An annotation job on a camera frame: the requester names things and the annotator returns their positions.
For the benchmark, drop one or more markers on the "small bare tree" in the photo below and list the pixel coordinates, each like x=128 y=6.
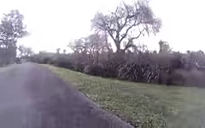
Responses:
x=90 y=46

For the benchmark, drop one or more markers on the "row of dark bushes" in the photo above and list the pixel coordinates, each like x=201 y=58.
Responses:
x=130 y=68

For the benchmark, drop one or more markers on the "large bare tree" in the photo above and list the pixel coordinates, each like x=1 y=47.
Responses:
x=118 y=36

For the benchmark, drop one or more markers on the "grass verge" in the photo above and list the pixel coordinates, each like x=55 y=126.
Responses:
x=140 y=100

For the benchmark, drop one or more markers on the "grey asphalt road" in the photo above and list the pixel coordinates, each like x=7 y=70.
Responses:
x=26 y=96

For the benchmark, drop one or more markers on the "leafy tree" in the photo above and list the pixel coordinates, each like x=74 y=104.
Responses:
x=8 y=30

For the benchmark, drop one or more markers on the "dark hedge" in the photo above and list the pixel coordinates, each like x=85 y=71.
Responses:
x=1 y=56

